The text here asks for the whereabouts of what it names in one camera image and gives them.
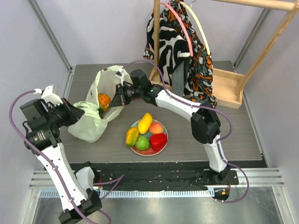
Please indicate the wooden clothes rack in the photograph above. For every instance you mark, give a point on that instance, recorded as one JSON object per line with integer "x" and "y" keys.
{"x": 228, "y": 86}

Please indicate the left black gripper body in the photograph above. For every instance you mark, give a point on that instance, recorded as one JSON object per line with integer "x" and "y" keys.
{"x": 61, "y": 115}

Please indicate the translucent plastic bag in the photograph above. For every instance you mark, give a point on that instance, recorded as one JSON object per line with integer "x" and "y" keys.
{"x": 93, "y": 124}

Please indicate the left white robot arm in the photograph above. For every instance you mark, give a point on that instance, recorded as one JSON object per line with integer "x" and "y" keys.
{"x": 75, "y": 187}

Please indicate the cream hanger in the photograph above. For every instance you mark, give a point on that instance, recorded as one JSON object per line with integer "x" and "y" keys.
{"x": 199, "y": 26}

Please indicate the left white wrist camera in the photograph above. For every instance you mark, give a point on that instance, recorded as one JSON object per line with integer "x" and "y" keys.
{"x": 49, "y": 95}

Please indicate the fake yellow fruit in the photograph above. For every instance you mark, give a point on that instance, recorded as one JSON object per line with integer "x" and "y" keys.
{"x": 145, "y": 123}

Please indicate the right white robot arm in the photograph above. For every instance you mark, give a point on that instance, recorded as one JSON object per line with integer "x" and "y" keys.
{"x": 205, "y": 124}

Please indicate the orange grey patterned garment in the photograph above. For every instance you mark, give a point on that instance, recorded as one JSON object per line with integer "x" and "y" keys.
{"x": 200, "y": 79}

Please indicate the fake orange green mango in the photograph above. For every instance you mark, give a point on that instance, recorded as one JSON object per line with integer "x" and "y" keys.
{"x": 132, "y": 136}

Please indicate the fake peach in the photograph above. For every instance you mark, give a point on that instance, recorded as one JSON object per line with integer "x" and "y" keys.
{"x": 156, "y": 128}

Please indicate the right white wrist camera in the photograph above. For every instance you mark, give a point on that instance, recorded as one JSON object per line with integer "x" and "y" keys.
{"x": 123, "y": 76}

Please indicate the fake red fruit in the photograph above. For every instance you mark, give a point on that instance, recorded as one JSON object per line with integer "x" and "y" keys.
{"x": 158, "y": 141}

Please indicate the black white patterned garment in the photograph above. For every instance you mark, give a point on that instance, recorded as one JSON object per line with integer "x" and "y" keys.
{"x": 174, "y": 55}

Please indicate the fake orange pineapple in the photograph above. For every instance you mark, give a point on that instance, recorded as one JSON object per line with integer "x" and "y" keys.
{"x": 104, "y": 101}

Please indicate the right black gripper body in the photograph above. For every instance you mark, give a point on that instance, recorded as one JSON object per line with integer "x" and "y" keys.
{"x": 120, "y": 94}

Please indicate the fake green custard apple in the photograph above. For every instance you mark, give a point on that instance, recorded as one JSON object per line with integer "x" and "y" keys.
{"x": 142, "y": 143}

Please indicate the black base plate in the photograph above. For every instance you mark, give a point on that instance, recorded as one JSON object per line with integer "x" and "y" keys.
{"x": 164, "y": 176}

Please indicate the red and teal plate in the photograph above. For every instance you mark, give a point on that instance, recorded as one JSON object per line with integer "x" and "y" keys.
{"x": 149, "y": 151}

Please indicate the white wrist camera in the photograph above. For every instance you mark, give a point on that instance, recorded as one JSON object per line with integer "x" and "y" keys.
{"x": 123, "y": 76}
{"x": 49, "y": 95}

